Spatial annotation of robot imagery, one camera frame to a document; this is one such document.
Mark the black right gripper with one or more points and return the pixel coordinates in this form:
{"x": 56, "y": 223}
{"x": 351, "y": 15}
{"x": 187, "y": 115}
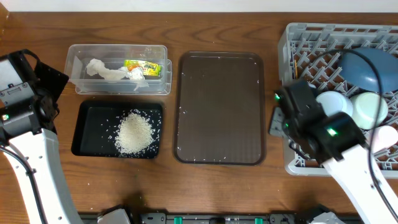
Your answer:
{"x": 278, "y": 127}

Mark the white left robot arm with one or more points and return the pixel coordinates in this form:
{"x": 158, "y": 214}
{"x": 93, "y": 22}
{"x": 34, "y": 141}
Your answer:
{"x": 29, "y": 138}

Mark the light blue bowl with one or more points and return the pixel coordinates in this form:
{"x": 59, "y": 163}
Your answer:
{"x": 333, "y": 102}

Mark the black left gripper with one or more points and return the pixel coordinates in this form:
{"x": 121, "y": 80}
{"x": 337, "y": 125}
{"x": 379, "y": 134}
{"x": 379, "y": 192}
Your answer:
{"x": 52, "y": 81}

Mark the yellow snack wrapper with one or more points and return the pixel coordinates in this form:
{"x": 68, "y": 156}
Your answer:
{"x": 147, "y": 68}

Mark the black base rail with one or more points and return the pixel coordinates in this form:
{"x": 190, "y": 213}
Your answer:
{"x": 162, "y": 218}

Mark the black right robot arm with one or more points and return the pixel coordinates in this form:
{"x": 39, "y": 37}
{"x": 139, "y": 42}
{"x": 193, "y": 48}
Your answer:
{"x": 361, "y": 179}

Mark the brown serving tray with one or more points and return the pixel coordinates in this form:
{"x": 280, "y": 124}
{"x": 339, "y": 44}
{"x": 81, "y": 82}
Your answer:
{"x": 220, "y": 117}

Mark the white tissue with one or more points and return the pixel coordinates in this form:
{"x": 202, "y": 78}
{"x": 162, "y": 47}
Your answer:
{"x": 132, "y": 72}

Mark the wooden chopstick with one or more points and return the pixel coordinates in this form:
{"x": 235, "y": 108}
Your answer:
{"x": 295, "y": 70}

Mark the pile of rice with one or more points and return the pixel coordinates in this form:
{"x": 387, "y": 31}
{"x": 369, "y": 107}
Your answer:
{"x": 136, "y": 133}

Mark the light green bowl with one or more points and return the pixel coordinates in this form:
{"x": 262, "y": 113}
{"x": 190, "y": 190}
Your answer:
{"x": 364, "y": 109}

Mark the pink cup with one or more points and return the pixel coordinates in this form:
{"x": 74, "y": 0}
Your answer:
{"x": 383, "y": 137}

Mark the black plastic tray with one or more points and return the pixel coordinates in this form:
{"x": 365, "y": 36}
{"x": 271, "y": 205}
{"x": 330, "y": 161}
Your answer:
{"x": 98, "y": 125}

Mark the clear plastic bin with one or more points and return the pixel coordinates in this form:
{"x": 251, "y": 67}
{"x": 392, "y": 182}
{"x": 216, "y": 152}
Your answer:
{"x": 114, "y": 55}

